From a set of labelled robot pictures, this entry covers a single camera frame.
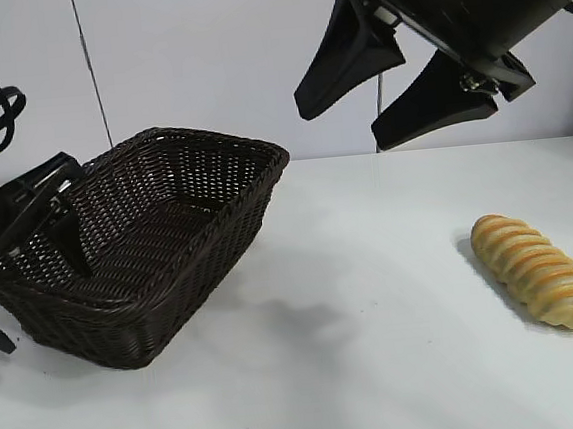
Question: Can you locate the long twisted golden bread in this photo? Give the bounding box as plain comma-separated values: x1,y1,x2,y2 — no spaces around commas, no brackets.
468,207,573,342

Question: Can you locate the thin dark hanging cable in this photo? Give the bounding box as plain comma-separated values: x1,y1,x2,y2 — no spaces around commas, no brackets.
70,0,115,150

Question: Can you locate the thin grey hanging cable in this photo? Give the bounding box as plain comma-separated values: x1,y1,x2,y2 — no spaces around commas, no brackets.
366,70,390,154

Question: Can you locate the dark brown wicker basket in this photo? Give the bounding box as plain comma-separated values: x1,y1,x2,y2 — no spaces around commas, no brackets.
0,116,309,382

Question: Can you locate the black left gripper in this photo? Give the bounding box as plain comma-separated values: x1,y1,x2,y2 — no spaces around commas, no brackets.
0,143,102,356

